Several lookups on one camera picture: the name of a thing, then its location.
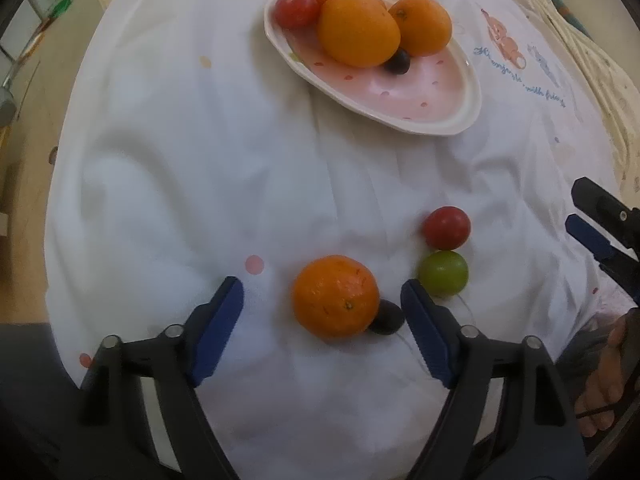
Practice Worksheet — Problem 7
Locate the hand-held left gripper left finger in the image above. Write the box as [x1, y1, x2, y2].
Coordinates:
[80, 275, 246, 480]

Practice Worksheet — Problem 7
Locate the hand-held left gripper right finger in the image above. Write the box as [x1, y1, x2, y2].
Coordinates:
[400, 279, 588, 480]

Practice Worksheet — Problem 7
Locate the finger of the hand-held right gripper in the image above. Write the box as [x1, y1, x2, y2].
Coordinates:
[571, 176, 640, 261]
[566, 213, 640, 306]

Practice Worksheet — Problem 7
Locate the dark grape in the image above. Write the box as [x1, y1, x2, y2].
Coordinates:
[384, 50, 412, 76]
[368, 300, 406, 336]

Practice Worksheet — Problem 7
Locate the green cherry tomato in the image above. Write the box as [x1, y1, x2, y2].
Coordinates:
[418, 250, 470, 297]

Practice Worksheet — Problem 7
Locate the red cherry tomato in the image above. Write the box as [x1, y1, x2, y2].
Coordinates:
[276, 0, 321, 30]
[421, 206, 472, 252]

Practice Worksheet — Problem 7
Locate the pink strawberry-pattern plate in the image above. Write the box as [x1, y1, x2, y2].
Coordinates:
[263, 0, 483, 137]

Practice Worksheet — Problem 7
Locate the large orange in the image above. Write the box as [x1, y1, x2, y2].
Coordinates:
[317, 0, 402, 68]

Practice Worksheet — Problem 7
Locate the person's right hand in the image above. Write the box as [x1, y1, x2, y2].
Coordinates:
[574, 310, 633, 438]

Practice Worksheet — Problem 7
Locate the pink printed cloth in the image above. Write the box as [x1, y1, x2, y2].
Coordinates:
[592, 280, 638, 321]

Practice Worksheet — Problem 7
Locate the pale yellow quilt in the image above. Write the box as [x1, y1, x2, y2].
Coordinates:
[500, 0, 640, 186]

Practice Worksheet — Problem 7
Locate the white cartoon-print bed sheet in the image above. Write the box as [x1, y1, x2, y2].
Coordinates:
[45, 0, 640, 480]

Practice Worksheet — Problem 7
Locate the person's left grey pants leg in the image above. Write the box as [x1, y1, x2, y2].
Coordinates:
[0, 320, 101, 480]

